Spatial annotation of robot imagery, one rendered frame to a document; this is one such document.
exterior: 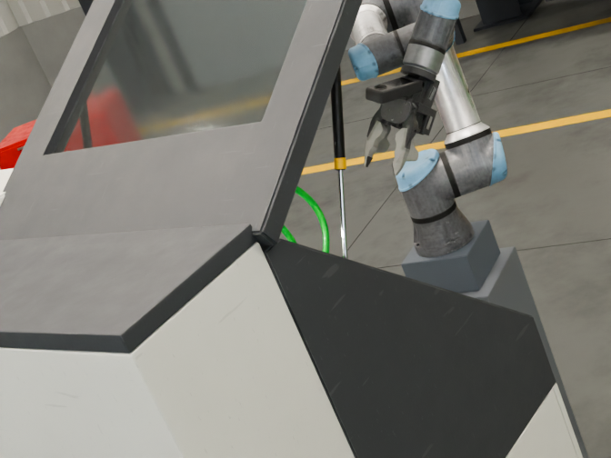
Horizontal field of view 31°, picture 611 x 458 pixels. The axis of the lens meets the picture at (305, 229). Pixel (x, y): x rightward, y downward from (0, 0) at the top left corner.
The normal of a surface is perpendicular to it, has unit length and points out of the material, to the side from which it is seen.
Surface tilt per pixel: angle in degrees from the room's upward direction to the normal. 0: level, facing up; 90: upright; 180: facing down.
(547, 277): 0
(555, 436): 90
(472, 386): 90
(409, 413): 90
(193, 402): 90
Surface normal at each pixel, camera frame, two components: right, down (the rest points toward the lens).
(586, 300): -0.37, -0.86
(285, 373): 0.75, -0.04
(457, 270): -0.42, 0.49
